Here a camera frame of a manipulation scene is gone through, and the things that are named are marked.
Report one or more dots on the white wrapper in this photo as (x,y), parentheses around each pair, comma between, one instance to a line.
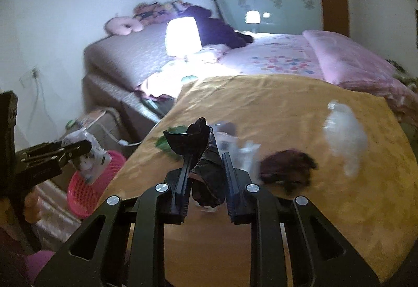
(94,154)

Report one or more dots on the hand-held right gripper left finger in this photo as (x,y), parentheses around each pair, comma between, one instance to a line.
(182,190)

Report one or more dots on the brown wooden door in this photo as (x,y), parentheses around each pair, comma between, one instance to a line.
(333,6)

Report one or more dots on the bed with floral sheet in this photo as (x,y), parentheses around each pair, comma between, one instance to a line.
(130,51)

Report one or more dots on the pink folded quilt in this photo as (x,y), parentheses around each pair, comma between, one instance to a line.
(346,58)

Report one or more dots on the black plastic bag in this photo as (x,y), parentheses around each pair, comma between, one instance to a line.
(209,172)

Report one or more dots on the yellow patterned tablecloth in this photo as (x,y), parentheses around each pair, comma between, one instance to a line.
(326,208)

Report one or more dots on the person's left hand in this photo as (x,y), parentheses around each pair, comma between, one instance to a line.
(32,208)

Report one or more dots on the dark clothing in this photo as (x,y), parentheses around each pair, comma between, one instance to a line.
(215,30)

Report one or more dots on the white table lamp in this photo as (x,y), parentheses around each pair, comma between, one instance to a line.
(183,37)

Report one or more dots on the person's purple clothing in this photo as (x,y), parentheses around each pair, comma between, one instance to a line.
(19,267)

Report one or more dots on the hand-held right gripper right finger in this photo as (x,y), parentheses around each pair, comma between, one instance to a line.
(230,187)

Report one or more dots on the wall socket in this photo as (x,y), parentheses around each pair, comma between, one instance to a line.
(29,78)

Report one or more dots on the pink neck pillow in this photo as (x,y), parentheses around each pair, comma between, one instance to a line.
(122,25)

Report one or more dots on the brown cardboard box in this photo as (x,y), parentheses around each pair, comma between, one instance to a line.
(101,123)

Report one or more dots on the dark brown crumpled wrapper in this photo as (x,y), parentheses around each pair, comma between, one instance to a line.
(284,167)

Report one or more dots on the pink plastic basket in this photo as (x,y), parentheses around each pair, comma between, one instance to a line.
(78,195)

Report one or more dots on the pink and purple cloth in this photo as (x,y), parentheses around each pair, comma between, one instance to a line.
(153,86)

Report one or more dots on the green wrapper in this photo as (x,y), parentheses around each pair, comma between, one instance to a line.
(163,143)

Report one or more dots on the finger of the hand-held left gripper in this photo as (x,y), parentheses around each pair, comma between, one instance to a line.
(65,163)
(70,147)

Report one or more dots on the dark green book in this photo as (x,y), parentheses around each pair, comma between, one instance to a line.
(160,107)

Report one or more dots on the clear plastic wrapper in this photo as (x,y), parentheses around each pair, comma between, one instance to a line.
(246,153)

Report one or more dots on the plush toys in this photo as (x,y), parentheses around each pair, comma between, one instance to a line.
(153,11)

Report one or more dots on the small floral pillow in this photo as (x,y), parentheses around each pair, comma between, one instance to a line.
(209,53)

